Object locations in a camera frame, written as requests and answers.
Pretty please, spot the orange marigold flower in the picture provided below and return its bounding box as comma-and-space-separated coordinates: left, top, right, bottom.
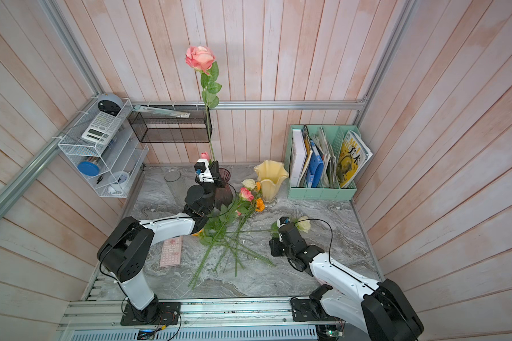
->
233, 197, 265, 276

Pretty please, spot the large pink rose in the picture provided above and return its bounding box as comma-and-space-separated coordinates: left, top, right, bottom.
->
185, 46, 223, 159

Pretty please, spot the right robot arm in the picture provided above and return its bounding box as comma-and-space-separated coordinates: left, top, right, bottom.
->
270, 217, 425, 340

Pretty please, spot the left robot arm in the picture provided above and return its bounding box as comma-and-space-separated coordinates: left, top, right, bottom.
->
97, 157, 226, 325

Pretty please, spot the pink tulip bud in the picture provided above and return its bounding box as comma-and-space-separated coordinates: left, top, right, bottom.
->
201, 152, 211, 162

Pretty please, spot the dark purple glass vase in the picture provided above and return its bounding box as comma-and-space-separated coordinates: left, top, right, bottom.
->
215, 168, 234, 210

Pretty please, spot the small cream rose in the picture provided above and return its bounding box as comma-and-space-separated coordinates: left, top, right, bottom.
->
242, 178, 256, 190

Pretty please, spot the orange rose on table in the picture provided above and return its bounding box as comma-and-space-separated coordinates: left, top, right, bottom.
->
195, 230, 275, 269

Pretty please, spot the yellow ruffled vase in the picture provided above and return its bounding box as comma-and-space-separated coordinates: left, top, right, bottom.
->
254, 160, 289, 202

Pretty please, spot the blue folder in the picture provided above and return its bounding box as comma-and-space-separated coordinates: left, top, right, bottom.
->
306, 140, 324, 188

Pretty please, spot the mint green file organizer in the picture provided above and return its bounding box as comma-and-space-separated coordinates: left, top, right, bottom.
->
284, 125, 360, 201

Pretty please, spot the pink calculator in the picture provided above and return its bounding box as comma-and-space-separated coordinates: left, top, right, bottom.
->
159, 236, 183, 268

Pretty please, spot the white binder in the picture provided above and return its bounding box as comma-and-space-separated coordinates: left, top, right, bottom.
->
290, 129, 307, 188

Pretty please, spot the yellow cover magazine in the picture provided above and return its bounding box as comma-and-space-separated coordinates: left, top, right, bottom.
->
336, 131, 373, 188

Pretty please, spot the white desk calculator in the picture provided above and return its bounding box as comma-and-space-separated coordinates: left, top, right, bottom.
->
81, 112, 122, 145

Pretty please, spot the blue lid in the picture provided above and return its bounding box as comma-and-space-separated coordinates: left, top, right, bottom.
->
77, 161, 100, 177

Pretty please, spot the round grey speaker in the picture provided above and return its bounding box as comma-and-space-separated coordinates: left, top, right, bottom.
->
98, 94, 124, 117

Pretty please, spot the black wire basket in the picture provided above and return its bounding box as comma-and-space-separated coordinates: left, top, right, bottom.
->
128, 105, 213, 143

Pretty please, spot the white wire shelf rack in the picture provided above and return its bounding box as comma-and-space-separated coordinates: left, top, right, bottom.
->
58, 97, 149, 198

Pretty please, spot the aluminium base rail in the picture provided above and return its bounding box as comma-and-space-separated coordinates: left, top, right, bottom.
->
55, 293, 410, 341

